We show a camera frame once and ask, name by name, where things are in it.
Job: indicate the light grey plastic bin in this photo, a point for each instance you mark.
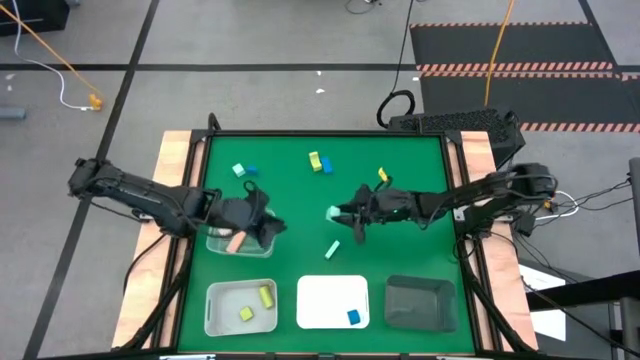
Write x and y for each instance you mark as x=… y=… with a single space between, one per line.
x=225 y=305

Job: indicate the grey floor bar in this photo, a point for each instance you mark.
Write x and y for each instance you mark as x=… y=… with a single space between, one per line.
x=12 y=113

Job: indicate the small yellow block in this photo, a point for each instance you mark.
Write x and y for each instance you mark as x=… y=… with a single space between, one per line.
x=383 y=174

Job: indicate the black cabinet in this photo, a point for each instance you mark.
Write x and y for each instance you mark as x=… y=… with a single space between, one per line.
x=35 y=15

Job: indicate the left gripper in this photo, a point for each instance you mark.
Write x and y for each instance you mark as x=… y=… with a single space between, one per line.
x=245 y=217

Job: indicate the small blue block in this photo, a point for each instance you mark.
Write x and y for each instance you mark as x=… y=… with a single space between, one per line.
x=252 y=170
x=353 y=317

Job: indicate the grey metal stand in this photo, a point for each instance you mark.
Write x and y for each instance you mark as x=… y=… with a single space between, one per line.
x=627 y=325

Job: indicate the dark grey plastic bin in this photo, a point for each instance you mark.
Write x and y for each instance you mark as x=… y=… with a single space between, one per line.
x=420 y=305

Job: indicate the black hazard-striped floor mat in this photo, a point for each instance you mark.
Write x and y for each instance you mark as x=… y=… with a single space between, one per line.
x=550 y=45
x=550 y=100

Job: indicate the short black frame strut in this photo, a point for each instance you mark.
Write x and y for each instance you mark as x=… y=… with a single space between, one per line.
x=211 y=120

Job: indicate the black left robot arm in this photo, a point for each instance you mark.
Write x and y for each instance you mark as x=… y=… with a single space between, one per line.
x=145 y=197

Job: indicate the black beam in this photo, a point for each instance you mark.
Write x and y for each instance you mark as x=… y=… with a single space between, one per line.
x=600 y=290

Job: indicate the small mint block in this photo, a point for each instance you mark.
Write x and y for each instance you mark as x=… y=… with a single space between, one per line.
x=332 y=213
x=239 y=170

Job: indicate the green table mat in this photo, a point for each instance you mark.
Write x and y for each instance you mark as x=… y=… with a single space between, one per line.
x=300 y=200

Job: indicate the yellow arch block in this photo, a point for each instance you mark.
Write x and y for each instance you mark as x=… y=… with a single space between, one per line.
x=315 y=161

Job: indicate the light wooden side board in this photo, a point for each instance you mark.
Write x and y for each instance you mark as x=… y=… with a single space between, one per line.
x=475 y=145
x=172 y=150

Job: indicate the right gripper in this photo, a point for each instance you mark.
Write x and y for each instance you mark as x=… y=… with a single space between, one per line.
x=390 y=207

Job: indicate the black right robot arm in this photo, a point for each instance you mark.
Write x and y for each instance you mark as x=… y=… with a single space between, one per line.
x=475 y=200

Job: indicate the yellow cylinder block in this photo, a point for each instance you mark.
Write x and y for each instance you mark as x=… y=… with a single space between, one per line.
x=266 y=297

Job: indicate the grey metal post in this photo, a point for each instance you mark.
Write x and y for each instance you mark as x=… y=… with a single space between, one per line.
x=635 y=200

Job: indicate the long mint block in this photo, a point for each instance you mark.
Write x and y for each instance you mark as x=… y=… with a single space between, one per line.
x=332 y=250

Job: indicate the clear plastic bin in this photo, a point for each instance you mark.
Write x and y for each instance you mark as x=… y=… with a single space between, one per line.
x=215 y=246

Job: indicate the yellow cube block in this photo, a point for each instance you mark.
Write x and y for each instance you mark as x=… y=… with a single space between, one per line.
x=246 y=313

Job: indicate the long blue block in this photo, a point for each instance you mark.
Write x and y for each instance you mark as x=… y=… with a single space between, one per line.
x=326 y=165

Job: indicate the black perforated computer case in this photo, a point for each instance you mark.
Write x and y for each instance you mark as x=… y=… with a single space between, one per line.
x=450 y=121

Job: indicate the white paper sheet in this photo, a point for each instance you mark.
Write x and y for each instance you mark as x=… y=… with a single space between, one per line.
x=540 y=280

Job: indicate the black table frame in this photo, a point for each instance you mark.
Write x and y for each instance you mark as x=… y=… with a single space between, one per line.
x=325 y=133

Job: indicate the white plastic bin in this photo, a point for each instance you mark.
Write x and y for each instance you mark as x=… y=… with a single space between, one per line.
x=325 y=300

